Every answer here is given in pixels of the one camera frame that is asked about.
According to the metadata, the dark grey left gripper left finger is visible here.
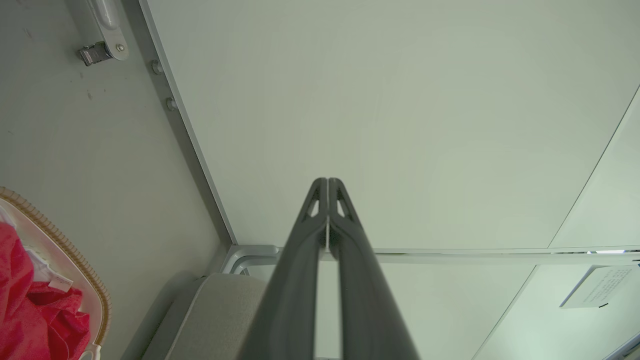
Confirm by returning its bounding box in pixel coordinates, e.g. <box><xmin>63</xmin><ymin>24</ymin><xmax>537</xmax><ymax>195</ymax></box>
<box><xmin>239</xmin><ymin>177</ymin><xmax>329</xmax><ymax>360</ymax></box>

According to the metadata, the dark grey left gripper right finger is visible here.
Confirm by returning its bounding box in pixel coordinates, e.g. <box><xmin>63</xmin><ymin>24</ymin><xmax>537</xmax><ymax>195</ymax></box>
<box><xmin>327</xmin><ymin>177</ymin><xmax>421</xmax><ymax>360</ymax></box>

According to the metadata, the white garment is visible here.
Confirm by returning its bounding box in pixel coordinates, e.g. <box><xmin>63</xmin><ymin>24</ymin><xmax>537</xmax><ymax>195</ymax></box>
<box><xmin>0</xmin><ymin>205</ymin><xmax>74</xmax><ymax>292</ymax></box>

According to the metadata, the red fleece cloth with white label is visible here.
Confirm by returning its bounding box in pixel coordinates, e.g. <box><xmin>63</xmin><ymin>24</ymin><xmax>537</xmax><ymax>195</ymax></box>
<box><xmin>0</xmin><ymin>222</ymin><xmax>91</xmax><ymax>360</ymax></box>

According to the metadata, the grey padded seat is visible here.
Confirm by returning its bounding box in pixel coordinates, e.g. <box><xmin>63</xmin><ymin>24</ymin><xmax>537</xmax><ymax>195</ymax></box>
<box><xmin>141</xmin><ymin>272</ymin><xmax>272</xmax><ymax>360</ymax></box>

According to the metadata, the wicker rim laundry basket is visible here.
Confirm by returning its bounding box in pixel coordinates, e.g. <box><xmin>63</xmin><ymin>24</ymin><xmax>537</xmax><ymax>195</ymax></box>
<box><xmin>0</xmin><ymin>186</ymin><xmax>112</xmax><ymax>360</ymax></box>

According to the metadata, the white paper notice sheet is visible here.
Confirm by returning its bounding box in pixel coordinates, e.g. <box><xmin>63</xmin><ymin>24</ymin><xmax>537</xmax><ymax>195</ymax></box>
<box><xmin>559</xmin><ymin>264</ymin><xmax>640</xmax><ymax>310</ymax></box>

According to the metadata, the grey metal partition frame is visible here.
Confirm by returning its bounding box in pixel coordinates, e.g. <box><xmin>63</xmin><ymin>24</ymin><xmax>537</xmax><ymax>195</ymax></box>
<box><xmin>121</xmin><ymin>0</ymin><xmax>640</xmax><ymax>277</ymax></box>

